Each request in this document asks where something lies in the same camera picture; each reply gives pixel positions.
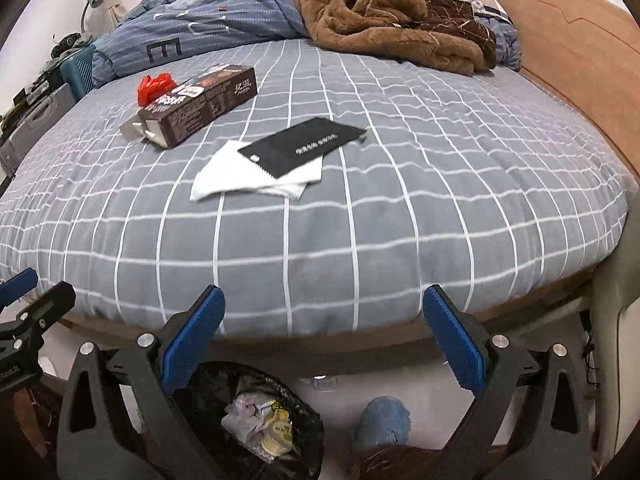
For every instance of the grey checked bed mattress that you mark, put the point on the grey checked bed mattress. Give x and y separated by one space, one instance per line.
400 210

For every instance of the black flat packet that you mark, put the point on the black flat packet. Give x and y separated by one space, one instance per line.
300 145

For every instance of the black bag lined bin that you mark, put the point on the black bag lined bin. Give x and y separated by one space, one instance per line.
210 400

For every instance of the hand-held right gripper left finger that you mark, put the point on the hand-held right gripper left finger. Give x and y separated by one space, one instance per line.
195 340

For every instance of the teal plastic crate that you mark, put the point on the teal plastic crate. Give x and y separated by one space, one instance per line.
82 72

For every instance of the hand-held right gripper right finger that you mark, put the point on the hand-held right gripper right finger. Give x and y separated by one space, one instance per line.
452 340

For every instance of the wooden bed frame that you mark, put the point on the wooden bed frame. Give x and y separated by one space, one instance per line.
575 35

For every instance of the white support frame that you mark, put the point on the white support frame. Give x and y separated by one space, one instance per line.
615 360

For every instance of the blue striped duvet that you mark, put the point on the blue striped duvet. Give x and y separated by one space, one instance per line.
210 25

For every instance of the grey hard case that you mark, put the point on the grey hard case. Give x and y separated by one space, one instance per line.
35 125

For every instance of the brown fleece blanket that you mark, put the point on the brown fleece blanket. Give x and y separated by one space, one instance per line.
370 15

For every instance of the white paper tissue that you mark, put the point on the white paper tissue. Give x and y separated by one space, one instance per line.
225 175

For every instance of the blue slipper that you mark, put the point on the blue slipper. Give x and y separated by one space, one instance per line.
380 420

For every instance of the person's brown pajama leg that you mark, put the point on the person's brown pajama leg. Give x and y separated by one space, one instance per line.
400 465

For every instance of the person's left forearm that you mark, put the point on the person's left forearm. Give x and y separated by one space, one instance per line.
35 420

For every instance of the brown cardboard box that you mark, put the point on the brown cardboard box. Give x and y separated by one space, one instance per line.
210 100

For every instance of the red plastic bag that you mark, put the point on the red plastic bag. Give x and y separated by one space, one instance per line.
155 87

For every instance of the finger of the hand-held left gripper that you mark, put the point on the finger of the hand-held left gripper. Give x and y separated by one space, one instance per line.
20 282
50 302

